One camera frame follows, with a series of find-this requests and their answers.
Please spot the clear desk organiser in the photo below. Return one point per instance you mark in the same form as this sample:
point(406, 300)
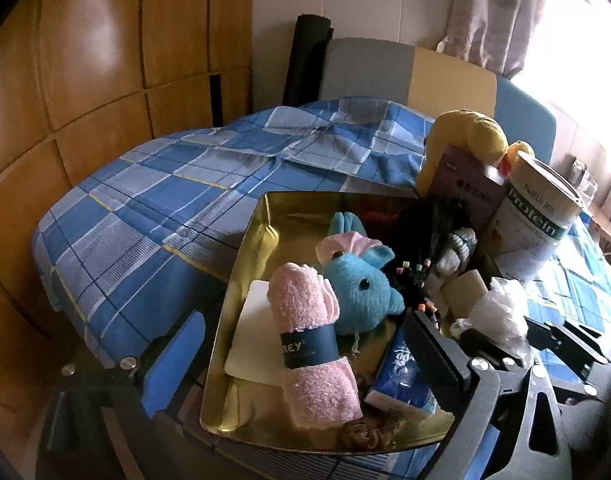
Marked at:
point(575, 172)

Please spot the pale patterned curtain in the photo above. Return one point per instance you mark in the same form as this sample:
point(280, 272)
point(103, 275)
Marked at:
point(485, 10)

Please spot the white striped sock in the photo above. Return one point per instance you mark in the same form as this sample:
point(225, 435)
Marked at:
point(460, 245)

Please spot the white sponge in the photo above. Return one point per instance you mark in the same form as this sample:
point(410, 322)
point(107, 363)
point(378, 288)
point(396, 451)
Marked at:
point(250, 330)

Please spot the grey yellow blue headboard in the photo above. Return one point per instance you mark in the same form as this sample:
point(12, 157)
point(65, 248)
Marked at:
point(365, 65)

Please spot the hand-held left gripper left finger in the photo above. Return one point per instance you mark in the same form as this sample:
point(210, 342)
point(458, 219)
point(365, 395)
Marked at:
point(173, 362)

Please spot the white powder can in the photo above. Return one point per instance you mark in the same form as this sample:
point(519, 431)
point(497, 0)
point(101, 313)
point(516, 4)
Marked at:
point(525, 240)

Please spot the red cloth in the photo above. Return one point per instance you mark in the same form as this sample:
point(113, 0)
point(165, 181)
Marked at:
point(378, 217)

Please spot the pink towel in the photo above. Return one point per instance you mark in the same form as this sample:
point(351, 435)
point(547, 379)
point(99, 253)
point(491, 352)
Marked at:
point(320, 390)

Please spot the black rolled mat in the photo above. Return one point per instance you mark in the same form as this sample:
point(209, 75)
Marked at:
point(305, 60)

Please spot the black beaded hair piece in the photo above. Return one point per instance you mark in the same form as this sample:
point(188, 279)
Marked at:
point(420, 225)

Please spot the blue checked bedsheet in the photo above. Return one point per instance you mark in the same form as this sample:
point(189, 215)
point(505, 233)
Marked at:
point(160, 200)

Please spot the pink scrunchie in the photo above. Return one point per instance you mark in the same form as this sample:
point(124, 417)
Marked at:
point(365, 435)

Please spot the wooden desk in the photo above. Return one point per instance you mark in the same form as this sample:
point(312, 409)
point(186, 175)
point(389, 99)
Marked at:
point(610, 232)

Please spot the blue tissue packet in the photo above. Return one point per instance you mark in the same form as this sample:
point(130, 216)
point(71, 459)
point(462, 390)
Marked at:
point(400, 385)

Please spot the maroon cardboard box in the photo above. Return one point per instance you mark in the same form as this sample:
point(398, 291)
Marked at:
point(465, 190)

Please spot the pink white hair bow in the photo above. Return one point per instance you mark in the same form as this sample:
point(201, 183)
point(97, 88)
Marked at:
point(350, 245)

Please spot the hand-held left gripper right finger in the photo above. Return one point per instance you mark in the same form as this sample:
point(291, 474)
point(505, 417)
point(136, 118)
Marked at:
point(435, 360)

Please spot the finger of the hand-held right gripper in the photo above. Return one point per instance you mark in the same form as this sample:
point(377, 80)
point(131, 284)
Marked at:
point(565, 342)

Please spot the blue plush toy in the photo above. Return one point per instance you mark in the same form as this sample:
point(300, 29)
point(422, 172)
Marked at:
point(360, 290)

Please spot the wooden wardrobe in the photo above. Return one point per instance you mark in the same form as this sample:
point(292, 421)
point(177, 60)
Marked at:
point(110, 60)

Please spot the window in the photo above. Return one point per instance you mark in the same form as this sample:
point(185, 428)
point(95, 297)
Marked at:
point(585, 60)

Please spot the gold metal tray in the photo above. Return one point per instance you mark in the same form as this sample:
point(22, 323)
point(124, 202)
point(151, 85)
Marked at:
point(235, 410)

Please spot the yellow plush toy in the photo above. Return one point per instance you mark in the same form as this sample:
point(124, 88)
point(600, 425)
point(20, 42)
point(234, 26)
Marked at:
point(470, 130)

